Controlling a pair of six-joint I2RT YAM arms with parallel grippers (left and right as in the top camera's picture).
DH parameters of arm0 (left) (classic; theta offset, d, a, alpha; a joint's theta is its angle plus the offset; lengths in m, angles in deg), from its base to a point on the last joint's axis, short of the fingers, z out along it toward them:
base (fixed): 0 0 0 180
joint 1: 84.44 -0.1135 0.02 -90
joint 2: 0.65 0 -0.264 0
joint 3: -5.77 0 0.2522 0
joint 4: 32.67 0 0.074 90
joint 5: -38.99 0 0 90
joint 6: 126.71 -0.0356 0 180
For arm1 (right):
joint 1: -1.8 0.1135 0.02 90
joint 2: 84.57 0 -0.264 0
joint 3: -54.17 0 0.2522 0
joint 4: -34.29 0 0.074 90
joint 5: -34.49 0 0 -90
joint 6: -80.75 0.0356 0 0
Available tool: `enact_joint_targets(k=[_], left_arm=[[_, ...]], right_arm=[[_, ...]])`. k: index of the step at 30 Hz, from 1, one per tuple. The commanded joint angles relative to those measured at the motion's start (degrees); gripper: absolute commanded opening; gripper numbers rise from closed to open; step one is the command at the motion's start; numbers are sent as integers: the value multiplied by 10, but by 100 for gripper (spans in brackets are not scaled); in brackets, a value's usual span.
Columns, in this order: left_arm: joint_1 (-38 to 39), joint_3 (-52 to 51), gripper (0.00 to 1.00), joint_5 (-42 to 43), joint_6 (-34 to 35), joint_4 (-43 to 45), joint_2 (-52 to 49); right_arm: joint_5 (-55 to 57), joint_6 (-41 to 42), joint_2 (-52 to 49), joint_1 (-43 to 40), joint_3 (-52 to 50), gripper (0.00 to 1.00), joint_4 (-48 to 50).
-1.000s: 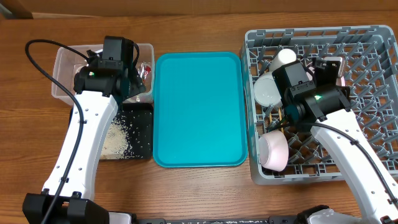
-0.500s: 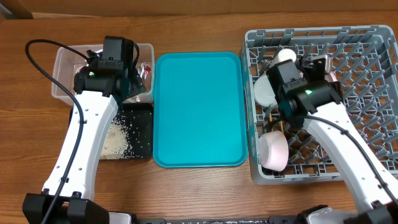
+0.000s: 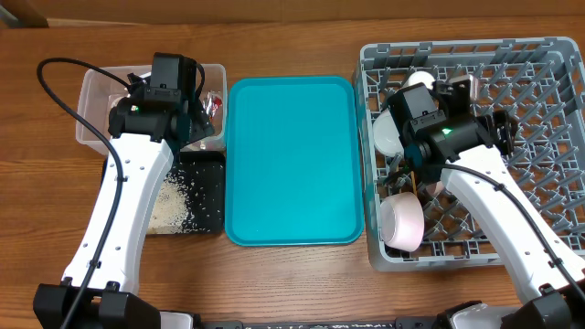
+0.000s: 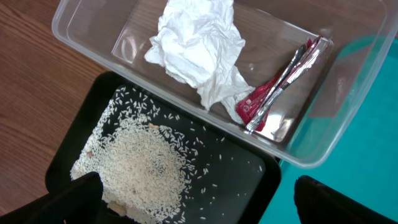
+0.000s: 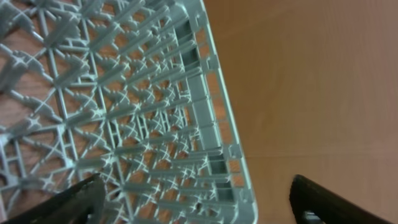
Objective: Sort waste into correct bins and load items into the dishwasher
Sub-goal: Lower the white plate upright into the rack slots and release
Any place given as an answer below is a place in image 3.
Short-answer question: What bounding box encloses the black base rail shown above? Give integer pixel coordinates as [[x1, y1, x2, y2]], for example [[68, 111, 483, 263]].
[[159, 310, 523, 329]]

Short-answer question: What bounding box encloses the large white plate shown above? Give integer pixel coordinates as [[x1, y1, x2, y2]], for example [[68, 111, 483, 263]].
[[449, 74, 481, 103]]

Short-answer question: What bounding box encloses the white paper cup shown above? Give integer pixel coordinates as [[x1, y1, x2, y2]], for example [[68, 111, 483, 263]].
[[402, 71, 436, 90]]

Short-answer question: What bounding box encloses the clear plastic waste bin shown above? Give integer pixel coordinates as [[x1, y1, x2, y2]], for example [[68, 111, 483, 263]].
[[77, 64, 228, 152]]

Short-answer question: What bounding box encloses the teal serving tray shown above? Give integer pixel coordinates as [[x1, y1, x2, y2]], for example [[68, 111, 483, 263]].
[[225, 76, 364, 247]]

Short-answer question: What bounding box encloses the small white plate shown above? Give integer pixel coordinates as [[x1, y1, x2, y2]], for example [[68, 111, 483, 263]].
[[380, 192, 425, 252]]

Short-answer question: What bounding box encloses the pile of rice grains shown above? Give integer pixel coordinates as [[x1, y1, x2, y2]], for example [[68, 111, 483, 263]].
[[146, 164, 220, 235]]

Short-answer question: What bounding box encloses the wooden chopstick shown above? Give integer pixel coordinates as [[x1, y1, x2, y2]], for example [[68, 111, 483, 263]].
[[410, 171, 418, 196]]

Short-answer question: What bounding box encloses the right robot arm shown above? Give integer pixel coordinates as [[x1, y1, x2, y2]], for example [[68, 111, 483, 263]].
[[384, 82, 584, 328]]

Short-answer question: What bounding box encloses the grey dishwasher rack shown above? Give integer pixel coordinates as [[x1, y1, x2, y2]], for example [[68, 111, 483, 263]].
[[352, 37, 584, 271]]

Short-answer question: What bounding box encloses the grey-rimmed white bowl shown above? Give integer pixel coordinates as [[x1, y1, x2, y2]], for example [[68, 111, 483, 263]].
[[373, 110, 404, 157]]

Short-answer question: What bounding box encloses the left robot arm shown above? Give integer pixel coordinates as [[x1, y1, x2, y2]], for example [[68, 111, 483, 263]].
[[33, 53, 214, 329]]

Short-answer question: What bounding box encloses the red foil snack wrapper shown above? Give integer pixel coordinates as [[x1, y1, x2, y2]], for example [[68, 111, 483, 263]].
[[202, 91, 223, 123]]

